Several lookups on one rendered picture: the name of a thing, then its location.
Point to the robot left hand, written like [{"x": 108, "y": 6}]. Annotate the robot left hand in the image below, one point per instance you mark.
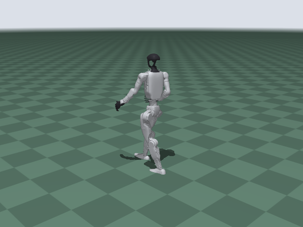
[{"x": 117, "y": 105}]

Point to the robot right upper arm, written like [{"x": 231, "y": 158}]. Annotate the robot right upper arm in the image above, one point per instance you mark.
[{"x": 166, "y": 84}]

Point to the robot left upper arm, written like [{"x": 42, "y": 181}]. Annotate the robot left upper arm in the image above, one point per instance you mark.
[{"x": 141, "y": 78}]

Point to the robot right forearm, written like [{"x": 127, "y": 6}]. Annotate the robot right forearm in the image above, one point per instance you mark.
[{"x": 162, "y": 97}]

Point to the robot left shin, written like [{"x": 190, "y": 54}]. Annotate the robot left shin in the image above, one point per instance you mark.
[{"x": 155, "y": 154}]

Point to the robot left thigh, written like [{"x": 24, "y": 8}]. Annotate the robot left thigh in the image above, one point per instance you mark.
[{"x": 146, "y": 126}]

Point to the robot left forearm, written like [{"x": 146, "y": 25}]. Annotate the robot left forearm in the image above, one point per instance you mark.
[{"x": 128, "y": 97}]

